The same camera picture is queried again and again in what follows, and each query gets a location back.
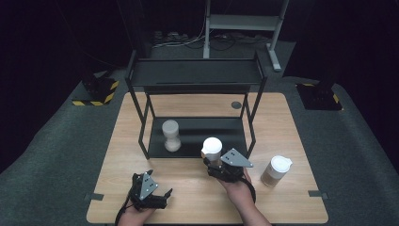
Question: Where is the tangle of floor cables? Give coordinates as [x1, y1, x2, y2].
[153, 31, 271, 52]

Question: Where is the right hand-held gripper cable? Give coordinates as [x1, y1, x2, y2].
[241, 175, 257, 203]

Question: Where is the person's left hand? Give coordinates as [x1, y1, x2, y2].
[117, 203, 155, 226]

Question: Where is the black base yellow striped edge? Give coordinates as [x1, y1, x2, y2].
[295, 82, 343, 111]
[72, 78, 120, 106]

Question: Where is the black power strip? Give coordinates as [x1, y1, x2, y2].
[153, 30, 189, 45]

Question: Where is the black metal shelf rack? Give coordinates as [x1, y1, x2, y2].
[124, 50, 268, 160]

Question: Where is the person's right hand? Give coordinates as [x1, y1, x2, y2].
[219, 169, 256, 205]

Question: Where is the white lid jar brown powder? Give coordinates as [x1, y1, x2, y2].
[261, 154, 294, 188]

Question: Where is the hand-held gripper cable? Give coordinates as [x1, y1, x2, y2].
[114, 194, 133, 226]
[241, 175, 257, 203]

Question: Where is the frosted lid sugar jar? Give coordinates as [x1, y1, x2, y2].
[161, 119, 183, 153]

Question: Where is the white lid jar light powder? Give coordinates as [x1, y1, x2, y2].
[200, 137, 224, 168]

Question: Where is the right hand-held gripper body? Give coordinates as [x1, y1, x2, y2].
[206, 148, 254, 184]

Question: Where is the grey metal stand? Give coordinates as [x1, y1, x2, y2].
[202, 0, 290, 73]

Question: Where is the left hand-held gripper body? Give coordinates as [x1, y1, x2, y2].
[129, 172, 168, 211]

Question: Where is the grey tape strip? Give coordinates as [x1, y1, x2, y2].
[308, 189, 329, 201]
[84, 192, 104, 202]

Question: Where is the left hand-held gripper cable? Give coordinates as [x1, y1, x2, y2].
[114, 194, 133, 226]

